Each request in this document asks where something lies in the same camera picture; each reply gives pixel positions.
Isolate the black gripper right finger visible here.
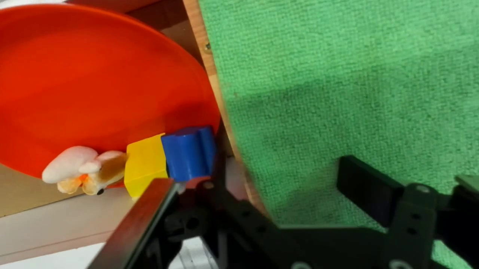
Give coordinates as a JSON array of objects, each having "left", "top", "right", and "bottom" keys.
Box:
[{"left": 336, "top": 155, "right": 479, "bottom": 269}]

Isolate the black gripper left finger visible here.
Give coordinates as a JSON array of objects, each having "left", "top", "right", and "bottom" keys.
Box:
[{"left": 149, "top": 177, "right": 302, "bottom": 269}]

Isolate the green towel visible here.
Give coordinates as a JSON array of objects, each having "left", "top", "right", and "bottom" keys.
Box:
[{"left": 198, "top": 0, "right": 479, "bottom": 269}]

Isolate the blue toy block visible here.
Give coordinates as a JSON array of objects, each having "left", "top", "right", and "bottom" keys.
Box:
[{"left": 161, "top": 126, "right": 218, "bottom": 184}]

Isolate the yellow toy block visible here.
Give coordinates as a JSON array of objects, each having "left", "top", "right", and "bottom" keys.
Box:
[{"left": 123, "top": 134, "right": 171, "bottom": 202}]

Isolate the white and orange plush toy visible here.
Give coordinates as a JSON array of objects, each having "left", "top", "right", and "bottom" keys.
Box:
[{"left": 41, "top": 146, "right": 129, "bottom": 198}]

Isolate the orange plastic plate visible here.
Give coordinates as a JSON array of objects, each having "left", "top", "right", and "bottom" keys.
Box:
[{"left": 0, "top": 4, "right": 224, "bottom": 181}]

